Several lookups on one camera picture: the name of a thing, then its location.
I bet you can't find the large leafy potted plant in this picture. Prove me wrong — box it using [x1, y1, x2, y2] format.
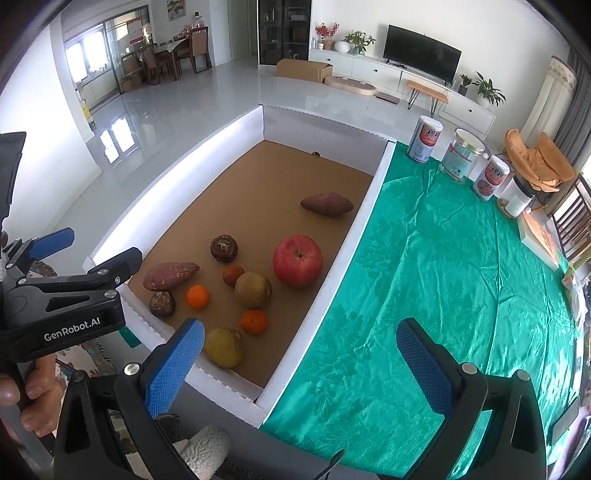
[473, 71, 506, 108]

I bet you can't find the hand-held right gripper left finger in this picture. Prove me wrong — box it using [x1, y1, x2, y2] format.
[54, 318, 206, 480]

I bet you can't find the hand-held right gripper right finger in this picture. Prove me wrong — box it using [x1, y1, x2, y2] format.
[396, 318, 548, 480]

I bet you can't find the brown cardboard box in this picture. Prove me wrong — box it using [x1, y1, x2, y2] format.
[276, 58, 333, 84]

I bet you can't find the white red-label can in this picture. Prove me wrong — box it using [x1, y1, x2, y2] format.
[407, 115, 444, 164]

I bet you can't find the person's left hand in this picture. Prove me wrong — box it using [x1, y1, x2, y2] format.
[0, 355, 62, 437]

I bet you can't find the person's left forearm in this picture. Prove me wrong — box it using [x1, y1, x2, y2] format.
[175, 425, 232, 480]

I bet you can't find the orange lounge chair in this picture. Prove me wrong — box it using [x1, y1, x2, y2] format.
[504, 128, 578, 192]

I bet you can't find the white cardboard box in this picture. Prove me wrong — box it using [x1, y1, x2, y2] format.
[83, 105, 397, 428]

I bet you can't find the brownish pear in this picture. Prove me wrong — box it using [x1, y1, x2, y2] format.
[234, 271, 273, 309]

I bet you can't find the black cable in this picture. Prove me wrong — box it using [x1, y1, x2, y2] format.
[314, 450, 347, 480]

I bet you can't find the wooden dining set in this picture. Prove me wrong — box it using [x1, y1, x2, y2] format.
[122, 25, 213, 86]

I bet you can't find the white jar black lid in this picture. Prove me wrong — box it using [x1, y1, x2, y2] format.
[496, 175, 536, 219]

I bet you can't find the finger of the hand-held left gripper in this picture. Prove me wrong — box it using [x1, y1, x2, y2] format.
[88, 247, 143, 292]
[28, 227, 75, 261]

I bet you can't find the yellow pear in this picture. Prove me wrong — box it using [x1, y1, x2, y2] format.
[204, 328, 245, 368]

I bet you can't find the white book orange cover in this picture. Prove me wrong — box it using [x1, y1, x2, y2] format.
[517, 212, 561, 271]

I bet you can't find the red label tin can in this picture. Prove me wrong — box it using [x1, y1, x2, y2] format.
[472, 154, 511, 201]

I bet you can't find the sweet potato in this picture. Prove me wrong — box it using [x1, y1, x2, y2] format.
[300, 192, 355, 217]
[143, 262, 201, 292]

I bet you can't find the red flower arrangement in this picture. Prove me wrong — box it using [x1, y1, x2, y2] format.
[315, 22, 340, 50]

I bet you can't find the grey curtain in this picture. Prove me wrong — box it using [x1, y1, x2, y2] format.
[554, 46, 591, 171]

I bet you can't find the green tablecloth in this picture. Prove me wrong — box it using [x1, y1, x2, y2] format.
[121, 143, 583, 480]

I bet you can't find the green plant white vase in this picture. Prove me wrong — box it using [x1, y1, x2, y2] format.
[335, 31, 376, 56]

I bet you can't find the wooden hairpin stool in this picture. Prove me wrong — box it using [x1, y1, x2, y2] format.
[405, 80, 450, 118]

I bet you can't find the framed wall picture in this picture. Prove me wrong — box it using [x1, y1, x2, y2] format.
[167, 0, 195, 21]

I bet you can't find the round wooden board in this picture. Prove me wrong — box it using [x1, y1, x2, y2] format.
[324, 76, 377, 97]

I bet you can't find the white standing air conditioner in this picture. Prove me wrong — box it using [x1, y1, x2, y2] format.
[519, 55, 578, 144]

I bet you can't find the glass jar gold lid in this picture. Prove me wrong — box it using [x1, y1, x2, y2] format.
[441, 128, 486, 184]

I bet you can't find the black television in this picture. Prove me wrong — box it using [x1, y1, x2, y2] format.
[383, 24, 462, 84]

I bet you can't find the black glass cabinet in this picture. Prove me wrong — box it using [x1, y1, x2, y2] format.
[257, 0, 312, 66]

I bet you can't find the red apple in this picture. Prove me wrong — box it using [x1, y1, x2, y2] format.
[272, 234, 324, 289]

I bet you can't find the dark wooden railing furniture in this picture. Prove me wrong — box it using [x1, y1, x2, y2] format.
[549, 178, 591, 264]

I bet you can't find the dark brown water chestnut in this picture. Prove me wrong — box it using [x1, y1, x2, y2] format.
[148, 291, 175, 318]
[211, 234, 239, 264]

